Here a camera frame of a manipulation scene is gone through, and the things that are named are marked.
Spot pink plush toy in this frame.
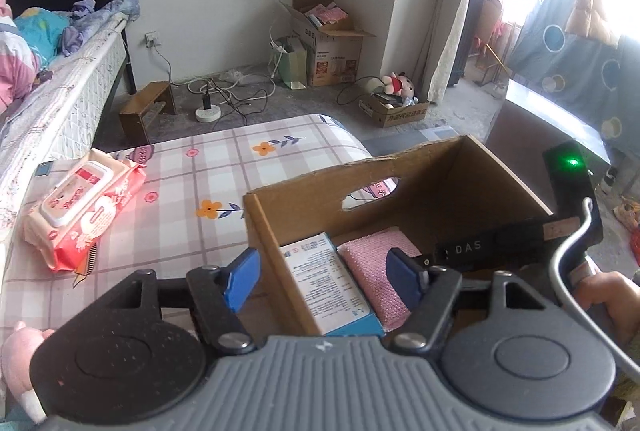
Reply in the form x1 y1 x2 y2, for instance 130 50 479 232
0 320 57 425

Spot pink textured sponge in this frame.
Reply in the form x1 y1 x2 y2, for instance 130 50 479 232
337 226 427 331

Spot red dressed doll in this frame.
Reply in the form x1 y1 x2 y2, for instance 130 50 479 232
381 71 419 106

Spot white quilted mattress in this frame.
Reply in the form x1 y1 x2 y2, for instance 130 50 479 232
0 23 143 222

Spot low cardboard box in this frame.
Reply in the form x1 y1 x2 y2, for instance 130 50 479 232
359 92 432 130

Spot small brown wooden stool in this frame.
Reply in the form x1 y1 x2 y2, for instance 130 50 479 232
118 81 178 146

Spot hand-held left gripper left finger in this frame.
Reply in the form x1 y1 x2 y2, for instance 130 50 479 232
107 247 263 356

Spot black looped cable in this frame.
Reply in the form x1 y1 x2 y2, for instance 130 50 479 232
336 76 387 108

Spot blue blanket with circles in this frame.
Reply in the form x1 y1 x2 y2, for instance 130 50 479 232
507 0 640 156

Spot dark grey table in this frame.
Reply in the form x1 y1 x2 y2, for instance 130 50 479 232
486 78 612 172

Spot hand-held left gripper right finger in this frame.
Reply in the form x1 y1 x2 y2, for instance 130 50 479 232
386 247 547 355

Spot lavender blue cloth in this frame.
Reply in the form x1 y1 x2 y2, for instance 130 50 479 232
59 0 142 58

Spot red wet wipes pack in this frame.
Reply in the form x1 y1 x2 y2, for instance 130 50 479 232
22 148 149 275

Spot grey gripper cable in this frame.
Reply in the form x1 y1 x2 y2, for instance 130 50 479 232
549 197 640 384

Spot person's right hand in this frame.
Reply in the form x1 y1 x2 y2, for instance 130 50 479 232
571 270 640 362

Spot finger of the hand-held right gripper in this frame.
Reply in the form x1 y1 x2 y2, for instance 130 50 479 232
420 217 583 273

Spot tangled power cables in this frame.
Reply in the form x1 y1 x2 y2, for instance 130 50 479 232
150 43 277 118

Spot white curtain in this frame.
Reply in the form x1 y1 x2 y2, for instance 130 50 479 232
419 0 490 102

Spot blue and white pack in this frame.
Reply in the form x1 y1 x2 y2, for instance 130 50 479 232
279 232 386 338

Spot brown cardboard box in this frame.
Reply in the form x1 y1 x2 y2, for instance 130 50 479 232
243 135 557 338

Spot tall printed cardboard box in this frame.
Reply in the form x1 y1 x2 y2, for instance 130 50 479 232
279 0 377 88

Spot green paper bag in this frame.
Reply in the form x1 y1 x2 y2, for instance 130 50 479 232
276 36 309 90

